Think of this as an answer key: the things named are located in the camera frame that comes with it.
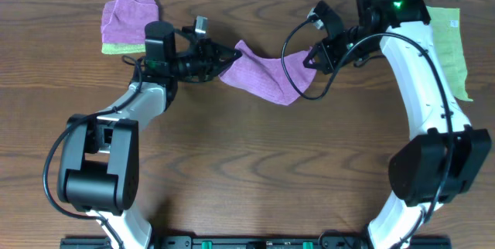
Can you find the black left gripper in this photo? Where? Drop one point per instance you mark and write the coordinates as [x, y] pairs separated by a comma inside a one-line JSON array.
[[206, 59]]

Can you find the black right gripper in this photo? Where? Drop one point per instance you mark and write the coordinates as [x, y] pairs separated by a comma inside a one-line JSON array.
[[326, 68]]

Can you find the purple microfiber cloth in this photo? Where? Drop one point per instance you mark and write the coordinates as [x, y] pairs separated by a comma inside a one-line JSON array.
[[271, 79]]

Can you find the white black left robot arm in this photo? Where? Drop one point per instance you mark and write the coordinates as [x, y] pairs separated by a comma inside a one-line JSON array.
[[99, 166]]

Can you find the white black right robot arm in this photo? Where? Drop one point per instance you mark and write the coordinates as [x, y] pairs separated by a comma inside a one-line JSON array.
[[444, 153]]

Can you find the folded purple cloth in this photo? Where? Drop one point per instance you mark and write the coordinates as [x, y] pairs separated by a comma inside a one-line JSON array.
[[124, 21]]

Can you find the folded green cloth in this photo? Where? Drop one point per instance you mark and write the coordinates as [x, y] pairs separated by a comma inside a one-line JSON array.
[[122, 48]]

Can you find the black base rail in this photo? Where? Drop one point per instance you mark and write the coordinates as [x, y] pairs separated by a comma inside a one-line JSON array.
[[186, 242]]

